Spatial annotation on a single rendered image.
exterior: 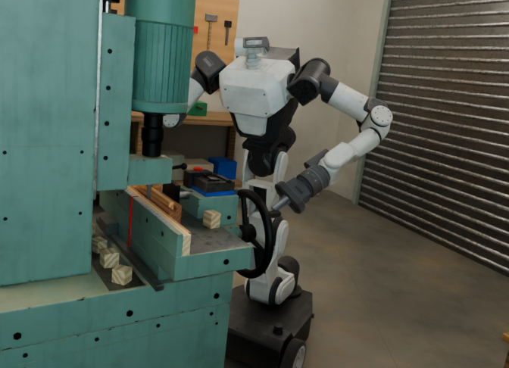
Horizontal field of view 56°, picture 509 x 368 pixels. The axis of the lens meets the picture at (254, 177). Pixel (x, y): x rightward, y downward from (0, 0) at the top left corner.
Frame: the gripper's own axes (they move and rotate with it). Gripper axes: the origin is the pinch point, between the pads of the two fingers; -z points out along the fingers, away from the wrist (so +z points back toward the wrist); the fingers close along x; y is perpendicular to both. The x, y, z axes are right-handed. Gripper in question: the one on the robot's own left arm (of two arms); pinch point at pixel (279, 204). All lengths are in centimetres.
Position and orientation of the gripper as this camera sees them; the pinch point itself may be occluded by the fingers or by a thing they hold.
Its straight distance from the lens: 152.1
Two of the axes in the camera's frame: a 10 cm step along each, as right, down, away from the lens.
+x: -6.3, -6.8, 3.7
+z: 7.7, -5.2, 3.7
